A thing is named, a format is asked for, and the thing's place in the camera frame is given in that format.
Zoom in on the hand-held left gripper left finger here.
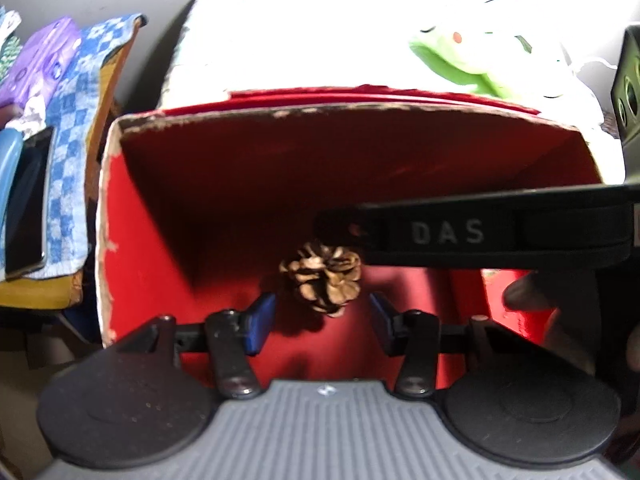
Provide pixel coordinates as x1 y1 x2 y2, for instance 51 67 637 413
117 292 277 401

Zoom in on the black smartphone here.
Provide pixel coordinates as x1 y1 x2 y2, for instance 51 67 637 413
4 125 57 281

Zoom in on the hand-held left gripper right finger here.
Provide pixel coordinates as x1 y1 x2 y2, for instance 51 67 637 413
368 292 538 401

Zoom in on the pale floral pillow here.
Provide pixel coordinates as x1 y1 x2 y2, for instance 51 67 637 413
157 0 626 186

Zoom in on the red box lid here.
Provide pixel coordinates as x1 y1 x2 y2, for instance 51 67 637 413
227 84 543 113

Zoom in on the crumpled white tissue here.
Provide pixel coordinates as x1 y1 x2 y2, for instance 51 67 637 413
10 95 48 133

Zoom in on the purple tissue pack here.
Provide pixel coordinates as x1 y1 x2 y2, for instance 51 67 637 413
0 16 82 108

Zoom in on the white cable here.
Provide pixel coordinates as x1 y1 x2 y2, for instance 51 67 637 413
575 56 621 74

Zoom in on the red cardboard box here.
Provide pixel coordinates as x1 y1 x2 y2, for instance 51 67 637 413
95 101 607 386

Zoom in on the person's right hand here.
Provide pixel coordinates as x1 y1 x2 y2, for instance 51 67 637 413
501 269 568 323

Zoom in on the brown pine cone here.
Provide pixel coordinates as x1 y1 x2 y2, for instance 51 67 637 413
279 240 363 318

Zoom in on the yellow side table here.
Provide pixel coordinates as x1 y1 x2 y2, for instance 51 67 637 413
0 22 146 311

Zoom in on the blue glasses case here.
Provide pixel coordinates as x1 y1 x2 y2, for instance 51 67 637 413
0 127 23 241

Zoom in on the white patterned folded garment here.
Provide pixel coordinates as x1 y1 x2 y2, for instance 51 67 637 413
0 7 23 81

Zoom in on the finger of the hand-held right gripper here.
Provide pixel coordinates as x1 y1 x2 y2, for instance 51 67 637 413
314 206 385 265

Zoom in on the green plush toy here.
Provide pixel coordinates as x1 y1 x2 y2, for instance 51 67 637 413
407 0 581 101

